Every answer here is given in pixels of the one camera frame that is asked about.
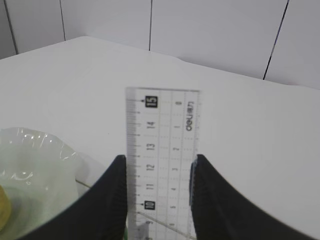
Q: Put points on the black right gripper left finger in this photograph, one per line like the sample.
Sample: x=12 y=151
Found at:
x=100 y=214

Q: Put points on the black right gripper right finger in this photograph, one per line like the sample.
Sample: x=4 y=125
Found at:
x=221 y=212

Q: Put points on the yellow pear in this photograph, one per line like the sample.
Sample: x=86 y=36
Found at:
x=5 y=208

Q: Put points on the clear plastic ruler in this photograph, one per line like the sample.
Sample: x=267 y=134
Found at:
x=162 y=128

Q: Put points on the green wavy glass plate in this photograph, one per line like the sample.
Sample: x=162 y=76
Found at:
x=38 y=176

